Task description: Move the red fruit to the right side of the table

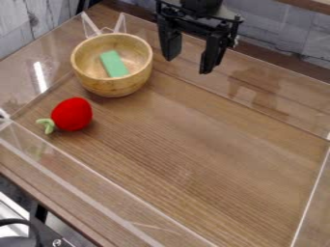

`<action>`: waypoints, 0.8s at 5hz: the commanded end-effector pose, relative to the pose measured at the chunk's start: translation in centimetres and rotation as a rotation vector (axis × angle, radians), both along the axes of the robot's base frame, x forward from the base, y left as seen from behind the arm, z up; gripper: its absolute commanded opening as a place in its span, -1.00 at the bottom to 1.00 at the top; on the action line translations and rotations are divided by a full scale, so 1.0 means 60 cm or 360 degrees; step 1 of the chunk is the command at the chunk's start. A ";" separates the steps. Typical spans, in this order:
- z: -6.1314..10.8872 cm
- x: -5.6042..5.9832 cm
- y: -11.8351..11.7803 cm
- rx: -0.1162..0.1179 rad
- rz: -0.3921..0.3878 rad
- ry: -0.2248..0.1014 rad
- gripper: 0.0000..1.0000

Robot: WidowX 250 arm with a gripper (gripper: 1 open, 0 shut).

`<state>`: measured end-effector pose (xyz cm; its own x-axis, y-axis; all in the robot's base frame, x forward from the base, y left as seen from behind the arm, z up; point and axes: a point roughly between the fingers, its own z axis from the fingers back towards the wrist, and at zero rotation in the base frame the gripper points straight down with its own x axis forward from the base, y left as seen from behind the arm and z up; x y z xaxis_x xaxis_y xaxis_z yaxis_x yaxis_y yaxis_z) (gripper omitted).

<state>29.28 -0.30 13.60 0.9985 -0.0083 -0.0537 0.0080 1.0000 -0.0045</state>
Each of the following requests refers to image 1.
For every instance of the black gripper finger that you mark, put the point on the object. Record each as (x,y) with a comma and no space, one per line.
(217,43)
(170,38)

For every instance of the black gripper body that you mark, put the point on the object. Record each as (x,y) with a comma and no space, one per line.
(197,16)

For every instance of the red plush strawberry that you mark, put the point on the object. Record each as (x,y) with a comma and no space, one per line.
(71,116)

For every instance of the wooden bowl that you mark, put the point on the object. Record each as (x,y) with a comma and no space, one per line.
(137,55)

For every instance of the green rectangular block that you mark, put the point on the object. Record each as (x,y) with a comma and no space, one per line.
(114,64)

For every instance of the clear acrylic table barrier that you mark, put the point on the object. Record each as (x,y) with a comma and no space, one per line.
(204,161)

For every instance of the black table leg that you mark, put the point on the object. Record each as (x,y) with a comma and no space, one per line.
(38,212)

